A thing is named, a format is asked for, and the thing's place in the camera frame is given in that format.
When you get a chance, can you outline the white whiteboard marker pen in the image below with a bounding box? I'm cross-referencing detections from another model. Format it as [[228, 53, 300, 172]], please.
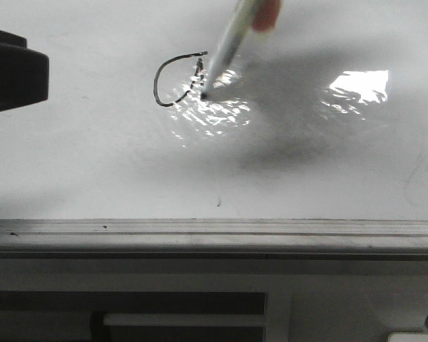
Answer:
[[200, 0, 265, 100]]

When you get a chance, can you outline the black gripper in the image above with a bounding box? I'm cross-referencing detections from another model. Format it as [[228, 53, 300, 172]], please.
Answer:
[[0, 30, 49, 112]]

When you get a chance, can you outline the orange knob glued to marker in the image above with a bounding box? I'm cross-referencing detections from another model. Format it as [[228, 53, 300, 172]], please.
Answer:
[[252, 0, 282, 33]]

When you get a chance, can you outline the aluminium whiteboard frame rail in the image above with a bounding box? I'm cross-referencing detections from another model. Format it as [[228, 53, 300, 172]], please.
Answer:
[[0, 218, 428, 256]]

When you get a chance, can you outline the white box bottom right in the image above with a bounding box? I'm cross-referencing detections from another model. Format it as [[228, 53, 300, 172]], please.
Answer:
[[387, 332, 428, 342]]

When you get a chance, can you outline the white whiteboard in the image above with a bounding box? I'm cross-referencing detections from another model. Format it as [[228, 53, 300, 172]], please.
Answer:
[[0, 1, 428, 220]]

